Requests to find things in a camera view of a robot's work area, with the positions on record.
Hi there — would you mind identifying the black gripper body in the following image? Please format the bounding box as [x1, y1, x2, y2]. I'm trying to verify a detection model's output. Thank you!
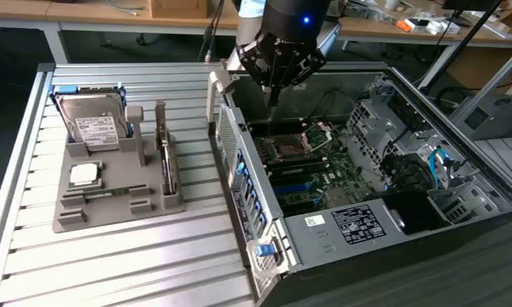
[257, 0, 329, 83]

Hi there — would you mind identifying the graphics card with metal bracket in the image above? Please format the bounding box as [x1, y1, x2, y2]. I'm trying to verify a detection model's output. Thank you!
[155, 99, 179, 196]

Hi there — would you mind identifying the open black PC case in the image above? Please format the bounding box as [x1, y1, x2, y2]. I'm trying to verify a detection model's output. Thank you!
[207, 61, 512, 307]

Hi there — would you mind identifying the grey metal device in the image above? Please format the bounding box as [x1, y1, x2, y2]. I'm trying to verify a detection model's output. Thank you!
[343, 0, 375, 19]

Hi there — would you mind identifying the wooden desk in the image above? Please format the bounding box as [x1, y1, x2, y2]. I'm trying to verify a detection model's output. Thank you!
[336, 0, 512, 51]
[0, 0, 243, 64]

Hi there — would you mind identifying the metal socket cover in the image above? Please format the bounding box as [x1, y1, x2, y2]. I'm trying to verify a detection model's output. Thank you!
[300, 123, 336, 153]

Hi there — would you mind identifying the grey metal disk bay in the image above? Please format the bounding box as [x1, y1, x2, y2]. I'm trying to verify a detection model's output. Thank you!
[347, 79, 439, 193]

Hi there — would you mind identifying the closed cardboard box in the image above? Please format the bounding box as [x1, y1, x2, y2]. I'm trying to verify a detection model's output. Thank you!
[148, 0, 208, 19]

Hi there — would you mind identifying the small orange box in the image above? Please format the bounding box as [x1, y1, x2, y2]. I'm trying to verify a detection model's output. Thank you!
[396, 18, 431, 33]

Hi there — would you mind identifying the CPU socket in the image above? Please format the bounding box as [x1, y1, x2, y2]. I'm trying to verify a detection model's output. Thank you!
[271, 134, 321, 161]

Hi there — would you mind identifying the green motherboard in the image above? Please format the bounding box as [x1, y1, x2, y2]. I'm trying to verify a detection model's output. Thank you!
[251, 126, 380, 215]

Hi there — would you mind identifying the RAM stick with white label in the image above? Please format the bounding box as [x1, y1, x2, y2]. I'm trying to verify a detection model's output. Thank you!
[268, 161, 329, 177]

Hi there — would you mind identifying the small white box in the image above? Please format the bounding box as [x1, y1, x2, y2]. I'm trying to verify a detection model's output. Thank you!
[424, 20, 460, 35]

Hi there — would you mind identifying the black monitor with stand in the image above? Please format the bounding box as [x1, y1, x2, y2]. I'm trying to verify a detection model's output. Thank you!
[441, 0, 506, 28]

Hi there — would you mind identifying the blue expansion slot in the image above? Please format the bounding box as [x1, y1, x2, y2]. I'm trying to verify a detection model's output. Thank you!
[273, 182, 315, 194]

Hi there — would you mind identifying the black slanted pole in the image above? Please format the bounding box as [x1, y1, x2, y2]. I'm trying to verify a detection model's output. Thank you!
[417, 0, 508, 95]

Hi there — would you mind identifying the silver chipset heatsink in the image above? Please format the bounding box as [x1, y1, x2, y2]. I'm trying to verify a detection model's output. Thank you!
[324, 187, 355, 207]

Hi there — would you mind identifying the silver hard disk drive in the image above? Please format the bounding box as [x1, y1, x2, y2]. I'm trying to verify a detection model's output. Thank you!
[58, 94, 125, 152]

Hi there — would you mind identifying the blue disk caddy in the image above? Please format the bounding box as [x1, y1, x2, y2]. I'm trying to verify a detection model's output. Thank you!
[48, 82, 132, 143]

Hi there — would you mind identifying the grey computer tower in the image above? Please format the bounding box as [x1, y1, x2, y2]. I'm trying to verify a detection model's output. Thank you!
[449, 94, 512, 141]

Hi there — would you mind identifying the grey plastic parts rack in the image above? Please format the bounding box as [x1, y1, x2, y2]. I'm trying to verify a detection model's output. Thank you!
[52, 105, 187, 233]

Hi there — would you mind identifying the silver CPU chip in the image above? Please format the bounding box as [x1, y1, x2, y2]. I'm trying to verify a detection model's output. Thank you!
[69, 163, 101, 188]

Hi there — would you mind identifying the green RAM stick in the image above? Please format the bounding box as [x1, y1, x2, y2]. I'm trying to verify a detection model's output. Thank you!
[83, 187, 132, 198]

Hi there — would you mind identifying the grey power supply unit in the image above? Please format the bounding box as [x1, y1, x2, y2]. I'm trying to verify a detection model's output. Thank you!
[283, 200, 404, 266]

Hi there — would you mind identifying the grey metal drive tray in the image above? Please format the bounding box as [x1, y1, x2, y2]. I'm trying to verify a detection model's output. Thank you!
[425, 182, 496, 224]

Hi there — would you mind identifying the black wire loop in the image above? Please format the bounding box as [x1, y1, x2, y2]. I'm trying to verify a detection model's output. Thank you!
[313, 88, 356, 121]

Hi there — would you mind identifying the black thick cable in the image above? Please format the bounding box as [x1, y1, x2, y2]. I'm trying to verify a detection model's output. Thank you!
[197, 0, 227, 62]

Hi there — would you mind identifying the thin grey cable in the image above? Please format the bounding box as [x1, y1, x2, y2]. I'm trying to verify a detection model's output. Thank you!
[104, 0, 148, 15]

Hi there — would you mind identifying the black drive wire bundle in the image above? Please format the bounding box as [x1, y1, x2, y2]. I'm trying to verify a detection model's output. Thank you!
[377, 150, 432, 193]

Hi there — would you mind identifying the light blue wire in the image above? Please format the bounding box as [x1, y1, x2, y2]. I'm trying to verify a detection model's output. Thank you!
[428, 145, 457, 189]

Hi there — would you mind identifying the aluminium profile frame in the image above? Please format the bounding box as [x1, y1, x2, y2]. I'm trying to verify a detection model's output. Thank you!
[473, 53, 512, 106]

